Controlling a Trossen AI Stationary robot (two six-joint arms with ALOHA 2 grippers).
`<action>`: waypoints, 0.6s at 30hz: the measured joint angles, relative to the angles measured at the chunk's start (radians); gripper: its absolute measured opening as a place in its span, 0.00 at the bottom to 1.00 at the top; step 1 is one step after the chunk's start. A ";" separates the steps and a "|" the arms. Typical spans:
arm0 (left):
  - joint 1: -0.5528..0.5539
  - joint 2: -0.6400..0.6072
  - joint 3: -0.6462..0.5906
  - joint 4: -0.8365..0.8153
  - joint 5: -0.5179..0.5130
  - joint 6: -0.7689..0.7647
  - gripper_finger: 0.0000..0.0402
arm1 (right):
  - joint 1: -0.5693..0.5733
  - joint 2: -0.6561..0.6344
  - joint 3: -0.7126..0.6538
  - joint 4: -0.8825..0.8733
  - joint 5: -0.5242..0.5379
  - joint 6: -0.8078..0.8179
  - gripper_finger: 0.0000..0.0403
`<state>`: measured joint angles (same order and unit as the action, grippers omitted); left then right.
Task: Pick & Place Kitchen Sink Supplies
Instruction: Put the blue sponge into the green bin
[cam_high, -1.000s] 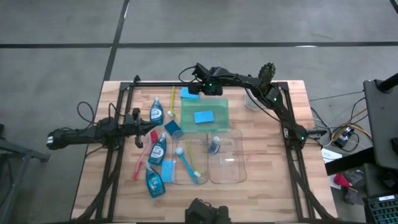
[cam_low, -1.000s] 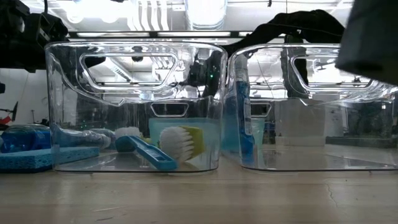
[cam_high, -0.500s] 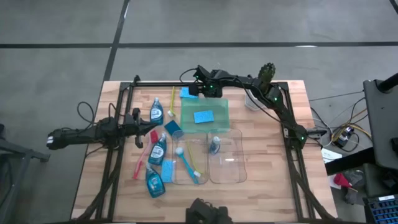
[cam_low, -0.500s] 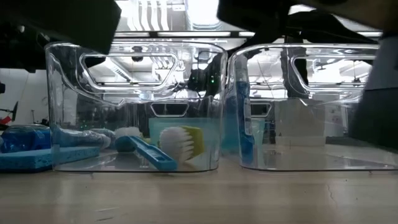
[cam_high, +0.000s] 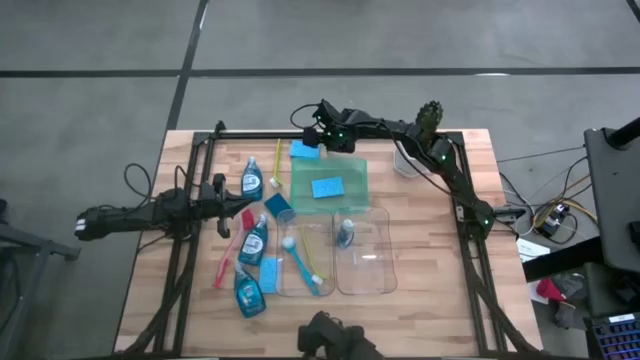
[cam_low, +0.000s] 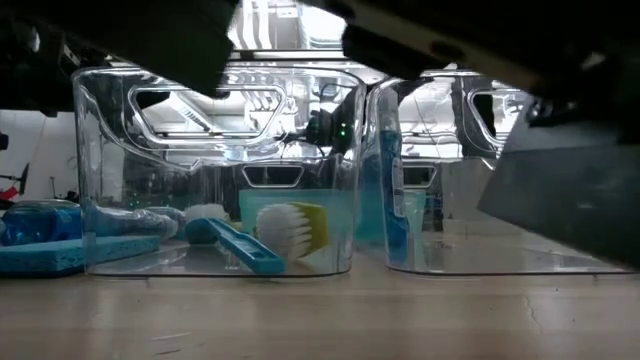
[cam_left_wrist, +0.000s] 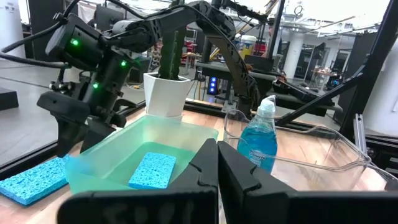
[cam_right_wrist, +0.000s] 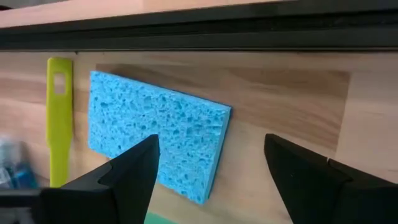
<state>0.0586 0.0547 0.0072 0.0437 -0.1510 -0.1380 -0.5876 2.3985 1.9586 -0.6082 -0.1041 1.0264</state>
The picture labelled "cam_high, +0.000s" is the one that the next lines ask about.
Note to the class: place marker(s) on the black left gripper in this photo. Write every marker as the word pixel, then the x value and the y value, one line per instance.
pixel 220 205

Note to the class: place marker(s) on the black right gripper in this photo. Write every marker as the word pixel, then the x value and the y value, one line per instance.
pixel 337 132

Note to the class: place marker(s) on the light blue sponge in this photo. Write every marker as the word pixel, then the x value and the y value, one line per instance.
pixel 268 276
pixel 327 187
pixel 300 151

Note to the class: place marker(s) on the red dish brush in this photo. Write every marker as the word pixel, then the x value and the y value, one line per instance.
pixel 246 220

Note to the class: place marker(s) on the blue dish soap bottle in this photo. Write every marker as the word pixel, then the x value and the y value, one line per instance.
pixel 248 295
pixel 345 237
pixel 251 182
pixel 252 245

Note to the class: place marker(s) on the slim yellow dish brush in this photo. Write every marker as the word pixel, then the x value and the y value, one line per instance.
pixel 277 160

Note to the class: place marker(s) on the teal dish brush white head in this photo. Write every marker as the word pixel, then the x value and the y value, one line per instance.
pixel 300 265

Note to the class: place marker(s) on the lime green dish brush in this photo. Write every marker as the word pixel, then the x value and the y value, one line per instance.
pixel 316 279

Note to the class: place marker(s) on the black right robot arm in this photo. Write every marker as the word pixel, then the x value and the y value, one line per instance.
pixel 462 187

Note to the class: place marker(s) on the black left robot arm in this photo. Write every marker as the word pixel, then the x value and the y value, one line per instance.
pixel 125 217

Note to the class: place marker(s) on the green translucent plastic tray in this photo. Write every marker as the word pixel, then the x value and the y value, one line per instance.
pixel 350 170

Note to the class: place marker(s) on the clear plastic bin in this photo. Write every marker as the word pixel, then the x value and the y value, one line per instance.
pixel 370 275
pixel 285 260

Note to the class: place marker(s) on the grey metal stand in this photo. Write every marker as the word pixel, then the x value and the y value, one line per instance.
pixel 30 247

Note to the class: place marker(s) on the white paper sheet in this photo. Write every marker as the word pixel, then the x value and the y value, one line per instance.
pixel 530 248

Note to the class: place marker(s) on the blue electronics box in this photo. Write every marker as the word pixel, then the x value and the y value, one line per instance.
pixel 552 222

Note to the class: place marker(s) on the red cloth item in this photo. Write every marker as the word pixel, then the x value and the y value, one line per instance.
pixel 547 289

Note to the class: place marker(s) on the grey cloth item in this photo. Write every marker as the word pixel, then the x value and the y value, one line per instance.
pixel 570 285

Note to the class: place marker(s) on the black side cart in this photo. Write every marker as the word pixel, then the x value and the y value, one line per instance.
pixel 615 200

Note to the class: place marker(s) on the backlit blue keyboard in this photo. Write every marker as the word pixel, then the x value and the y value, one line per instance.
pixel 617 340

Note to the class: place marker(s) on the black metal table frame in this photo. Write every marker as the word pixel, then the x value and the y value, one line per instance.
pixel 250 134

